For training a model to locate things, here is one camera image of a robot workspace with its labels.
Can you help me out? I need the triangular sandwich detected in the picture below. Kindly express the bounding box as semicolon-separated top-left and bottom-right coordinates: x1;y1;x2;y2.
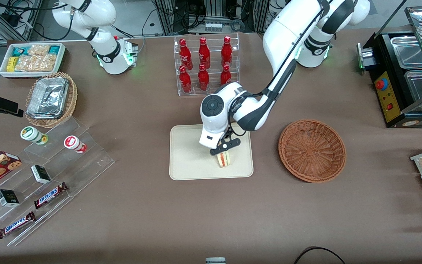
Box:
216;151;232;168

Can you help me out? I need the beige rectangular tray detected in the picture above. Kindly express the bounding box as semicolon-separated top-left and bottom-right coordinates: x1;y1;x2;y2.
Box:
169;122;254;181

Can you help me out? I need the brown round wicker basket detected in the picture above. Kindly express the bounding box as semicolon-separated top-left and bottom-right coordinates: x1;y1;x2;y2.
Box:
278;119;347;183

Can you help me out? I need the light oval wicker basket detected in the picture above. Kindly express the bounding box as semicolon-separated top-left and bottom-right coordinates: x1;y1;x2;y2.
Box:
25;72;78;128

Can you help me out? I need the silver foil tray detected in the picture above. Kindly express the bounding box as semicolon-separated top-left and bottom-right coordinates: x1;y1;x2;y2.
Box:
26;77;69;120

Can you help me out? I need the clear acrylic bottle rack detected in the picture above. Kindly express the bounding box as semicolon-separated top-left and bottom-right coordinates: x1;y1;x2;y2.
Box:
174;33;240;96

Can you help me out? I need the red cola bottle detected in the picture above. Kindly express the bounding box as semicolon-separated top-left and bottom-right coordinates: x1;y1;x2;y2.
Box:
179;38;193;71
198;64;210;91
179;66;192;93
199;37;211;69
221;64;232;87
221;36;233;67

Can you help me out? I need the clear acrylic stepped stand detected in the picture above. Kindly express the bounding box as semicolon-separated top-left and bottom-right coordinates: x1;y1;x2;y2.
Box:
0;117;115;247

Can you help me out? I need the red capped drink bottle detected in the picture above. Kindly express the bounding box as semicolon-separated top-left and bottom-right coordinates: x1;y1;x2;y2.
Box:
64;135;87;154

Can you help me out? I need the black food warmer cabinet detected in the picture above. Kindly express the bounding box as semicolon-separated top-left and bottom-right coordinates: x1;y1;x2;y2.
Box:
357;5;422;129

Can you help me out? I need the snickers chocolate bar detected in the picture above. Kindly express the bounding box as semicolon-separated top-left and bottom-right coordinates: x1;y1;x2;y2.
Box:
34;182;69;209
0;211;36;239

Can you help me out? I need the small dark green box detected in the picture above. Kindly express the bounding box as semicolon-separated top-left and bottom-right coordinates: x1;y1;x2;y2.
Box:
0;189;20;208
31;165;52;184

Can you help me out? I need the green lid yogurt cup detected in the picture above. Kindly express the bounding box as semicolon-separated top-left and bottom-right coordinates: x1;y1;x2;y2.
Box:
20;126;48;145

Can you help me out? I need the clear cracker bag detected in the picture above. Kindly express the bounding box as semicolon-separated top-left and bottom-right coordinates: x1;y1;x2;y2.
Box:
28;44;51;56
15;55;57;72

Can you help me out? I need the white rectangular snack bin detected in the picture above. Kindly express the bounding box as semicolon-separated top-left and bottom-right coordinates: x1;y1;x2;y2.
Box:
0;43;66;78

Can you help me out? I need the black cable loop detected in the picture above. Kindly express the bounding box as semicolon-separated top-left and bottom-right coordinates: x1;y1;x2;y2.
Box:
293;246;347;264

